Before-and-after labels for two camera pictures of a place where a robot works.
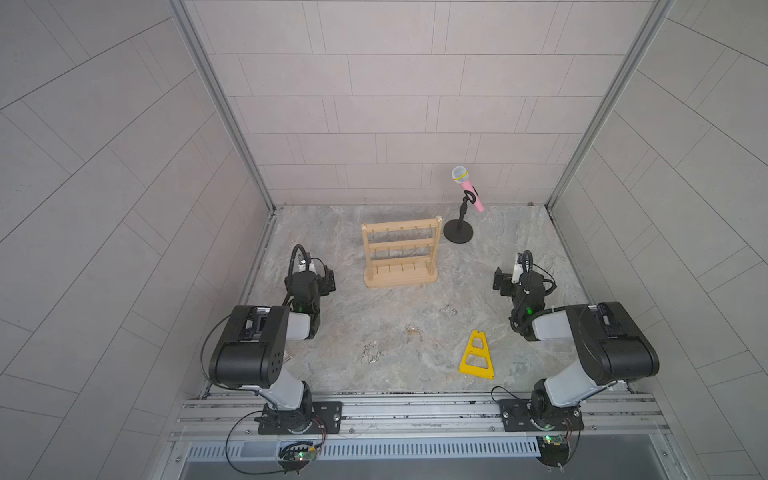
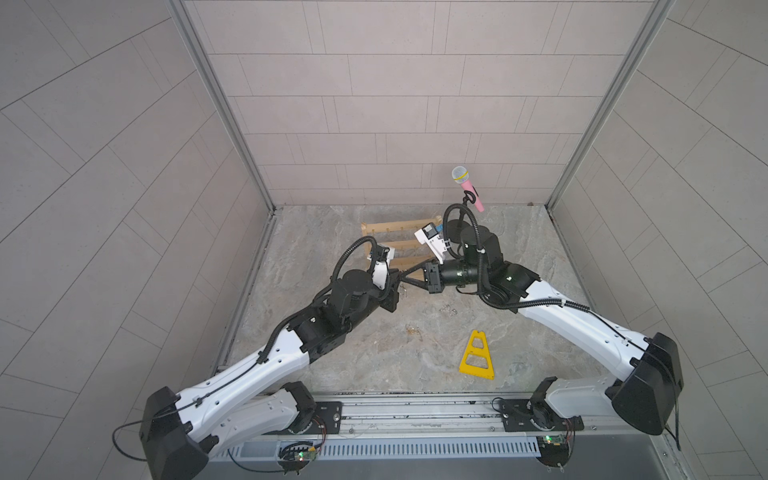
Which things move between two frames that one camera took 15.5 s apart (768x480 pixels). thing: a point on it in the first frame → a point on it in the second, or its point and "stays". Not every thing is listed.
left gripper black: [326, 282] → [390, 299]
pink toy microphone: [460, 175] stays
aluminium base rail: [426, 416] stays
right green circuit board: [553, 450] stays
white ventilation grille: [270, 452] stays
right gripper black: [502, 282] → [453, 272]
